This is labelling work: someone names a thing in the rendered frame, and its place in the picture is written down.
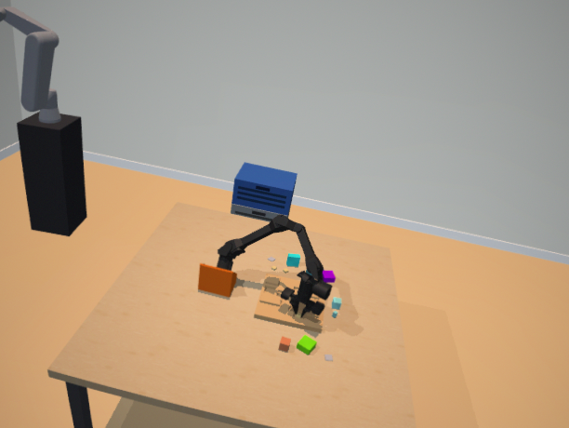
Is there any purple block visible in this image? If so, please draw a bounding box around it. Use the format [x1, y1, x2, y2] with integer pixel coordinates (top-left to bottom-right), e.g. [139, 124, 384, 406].
[323, 271, 336, 283]

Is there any teal block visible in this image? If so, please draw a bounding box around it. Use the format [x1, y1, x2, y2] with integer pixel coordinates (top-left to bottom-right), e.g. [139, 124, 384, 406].
[286, 253, 300, 267]

